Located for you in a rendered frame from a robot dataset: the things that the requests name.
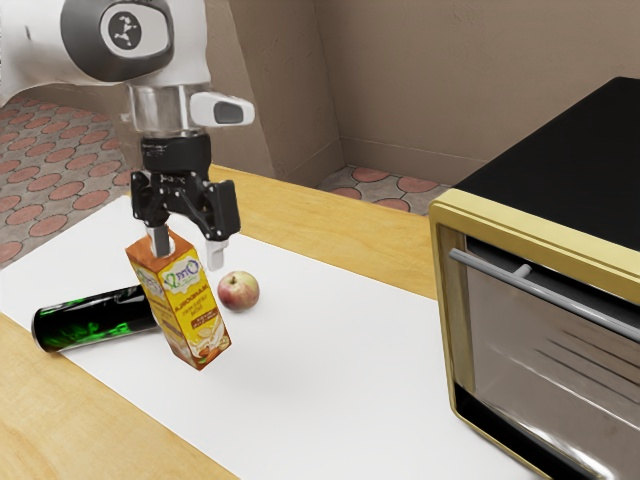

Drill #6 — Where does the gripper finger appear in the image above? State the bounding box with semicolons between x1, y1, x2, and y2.
130;170;172;259
186;178;242;272

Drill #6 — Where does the orange yellow drink carton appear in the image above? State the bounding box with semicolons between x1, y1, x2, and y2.
124;228;233;373

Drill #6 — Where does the red yellow apple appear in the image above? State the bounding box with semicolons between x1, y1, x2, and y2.
216;270;261;313

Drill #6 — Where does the black green can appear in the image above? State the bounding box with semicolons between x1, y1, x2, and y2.
31;284;162;354

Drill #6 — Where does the white table mat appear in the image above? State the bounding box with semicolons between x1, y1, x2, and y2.
0;193;549;480

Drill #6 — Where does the black gold oven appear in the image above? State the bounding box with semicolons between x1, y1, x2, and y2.
428;76;640;480

